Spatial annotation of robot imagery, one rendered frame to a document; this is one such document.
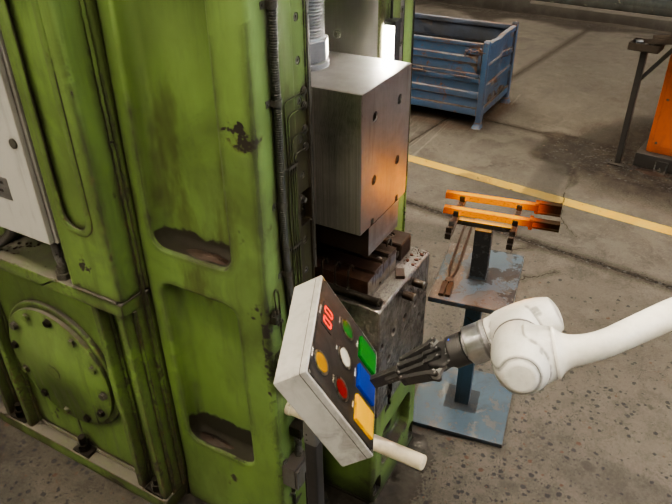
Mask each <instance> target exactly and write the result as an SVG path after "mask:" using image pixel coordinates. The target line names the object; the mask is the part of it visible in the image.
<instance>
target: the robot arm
mask: <svg viewBox="0 0 672 504"><path fill-rule="evenodd" d="M563 330H564V324H563V319H562V316H561V313H560V311H559V309H558V307H557V306H556V304H555V303H554V302H553V301H552V300H551V299H550V298H548V297H536V298H530V299H525V300H522V301H518V302H515V303H513V304H510V305H507V306H505V307H503V308H500V309H498V310H496V311H494V312H493V313H492V314H491V315H489V316H488V317H486V318H484V319H480V320H478V321H476V322H474V323H471V324H468V325H466V326H463V327H462V328H461V330H460V332H456V333H454V334H451V335H449V336H446V337H445V339H444V341H440V342H439V341H437V340H436V338H435V337H434V336H433V337H431V338H430V339H429V340H428V341H427V342H425V343H423V344H422V345H420V346H418V347H416V348H415V349H413V350H411V351H409V352H408V353H406V354H404V355H402V356H400V357H399V363H397V364H396V365H395V366H393V367H390V368H387V369H386V370H384V371H381V372H378V373H376V374H373V375H371V376H370V382H371V383H372V384H373V386H374V387H375V388H379V387H381V386H384V385H387V384H391V383H394V382H397V381H401V382H402V383H403V385H404V386H407V385H412V384H418V383H424V382H430V381H436V382H440V381H442V377H441V375H442V373H443V372H444V371H447V370H448V369H450V368H451V367H456V368H461V367H464V366H467V365H469V364H472V363H474V364H475V365H479V364H482V363H484V362H487V361H490V360H491V364H492V368H493V371H494V374H495V376H496V378H497V380H498V381H499V382H500V384H501V385H502V386H503V387H504V388H505V389H507V390H508V391H510V392H512V393H515V394H518V395H529V394H533V393H536V392H538V391H539V390H541V389H542V388H544V387H545V386H546V385H547V384H549V383H551V382H553V381H556V380H559V379H562V377H563V375H564V374H565V373H566V372H567V371H568V370H570V369H571V368H574V367H577V366H581V365H585V364H589V363H593V362H597V361H600V360H603V359H607V358H609V357H612V356H615V355H617V354H620V353H622V352H624V351H627V350H629V349H631V348H634V347H636V346H638V345H641V344H643V343H645V342H648V341H650V340H652V339H655V338H657V337H659V336H662V335H664V334H666V333H668V332H671V331H672V297H671V298H669V299H666V300H663V301H661V302H659V303H657V304H654V305H652V306H650V307H648V308H646V309H644V310H642V311H640V312H637V313H635V314H633V315H631V316H629V317H627V318H625V319H623V320H621V321H618V322H616V323H614V324H612V325H610V326H608V327H605V328H603V329H600V330H597V331H594V332H590V333H585V334H574V335H572V334H564V333H561V332H562V331H563ZM405 359H406V360H405Z"/></svg>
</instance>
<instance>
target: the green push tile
mask: <svg viewBox="0 0 672 504"><path fill-rule="evenodd" d="M358 357H359V358H360V360H361V361H362V362H363V364H364V365H365V366H366V368H367V369H368V371H369V372H370V373H371V375H373V374H375V372H376V355H375V353H374V352H373V350H372V349H371V348H370V346H369V345H368V343H367V342H366V341H365V339H364V338H363V336H360V337H359V349H358Z"/></svg>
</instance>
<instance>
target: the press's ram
mask: <svg viewBox="0 0 672 504"><path fill-rule="evenodd" d="M328 57H329V66H328V67H326V68H324V69H322V70H318V71H312V72H311V94H312V125H313V156H314V187H315V218H316V224H319V225H322V226H326V227H329V228H333V229H337V230H340V231H344V232H347V233H351V234H355V235H358V236H361V235H362V234H363V233H364V232H365V231H366V230H367V229H368V228H369V227H370V226H371V223H372V224H373V223H374V222H375V221H376V220H377V219H378V218H379V217H380V216H381V215H382V214H383V213H384V212H385V211H386V210H387V209H388V208H389V207H390V206H391V205H392V204H393V203H394V202H395V200H397V199H398V198H399V197H400V196H401V195H403V194H404V193H405V185H406V166H407V146H408V127H409V108H410V88H411V69H412V63H408V62H402V61H395V60H388V59H381V58H375V57H368V56H361V55H354V54H347V53H341V52H334V51H329V54H328Z"/></svg>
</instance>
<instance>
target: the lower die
mask: <svg viewBox="0 0 672 504"><path fill-rule="evenodd" d="M316 249H317V267H315V278H316V277H318V276H320V275H321V261H322V259H323V258H324V257H327V258H328V264H326V259H325V260H324V262H323V278H325V280H326V281H327V282H330V283H333V282H334V265H335V263H336V262H337V261H340V262H341V267H339V263H338V264H337V266H336V282H337V285H339V286H342V287H345V288H346V287H347V270H348V267H349V266H350V265H354V271H352V267H351V268H350V271H349V287H350V289H352V290H355V291H358V292H361V293H364V294H367V295H372V294H373V293H374V292H375V291H376V290H377V288H378V287H379V286H380V285H381V284H382V283H383V281H384V280H385V279H386V278H387V277H388V276H389V274H390V273H391V272H392V271H393V270H394V269H395V267H396V247H393V246H390V245H388V247H386V244H383V243H381V244H380V245H379V246H378V247H377V248H376V249H375V250H376V251H380V252H383V253H387V254H389V255H388V259H387V260H386V261H385V262H384V259H381V258H377V257H374V256H370V255H369V256H364V255H361V254H357V253H354V252H350V251H347V250H344V249H340V248H337V247H333V246H330V245H326V244H323V243H320V242H316ZM380 281H381V283H380ZM379 283H380V285H379Z"/></svg>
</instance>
